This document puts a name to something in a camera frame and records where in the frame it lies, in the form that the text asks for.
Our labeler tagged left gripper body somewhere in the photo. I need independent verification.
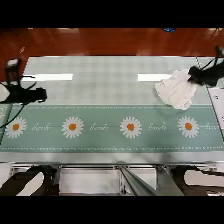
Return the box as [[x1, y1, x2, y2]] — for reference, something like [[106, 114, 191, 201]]
[[31, 86, 48, 104]]

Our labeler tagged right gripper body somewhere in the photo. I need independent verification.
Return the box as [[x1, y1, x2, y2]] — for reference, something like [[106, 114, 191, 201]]
[[187, 65, 207, 85]]

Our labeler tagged white T-shirt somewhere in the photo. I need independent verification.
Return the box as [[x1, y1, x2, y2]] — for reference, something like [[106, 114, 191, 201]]
[[154, 68, 199, 111]]

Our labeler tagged blue round object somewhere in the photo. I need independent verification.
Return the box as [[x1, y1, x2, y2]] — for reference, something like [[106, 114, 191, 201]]
[[162, 27, 177, 34]]

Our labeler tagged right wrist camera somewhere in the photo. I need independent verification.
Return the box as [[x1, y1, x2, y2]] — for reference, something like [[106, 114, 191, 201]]
[[214, 44, 224, 68]]

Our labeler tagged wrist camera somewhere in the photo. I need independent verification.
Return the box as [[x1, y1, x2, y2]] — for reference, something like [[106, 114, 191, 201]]
[[214, 44, 224, 68], [4, 57, 24, 86]]

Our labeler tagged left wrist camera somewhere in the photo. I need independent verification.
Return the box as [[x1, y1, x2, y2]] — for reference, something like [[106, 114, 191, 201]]
[[4, 57, 24, 86]]

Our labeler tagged silver frame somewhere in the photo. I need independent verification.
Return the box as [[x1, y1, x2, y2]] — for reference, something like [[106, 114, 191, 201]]
[[0, 161, 224, 197]]

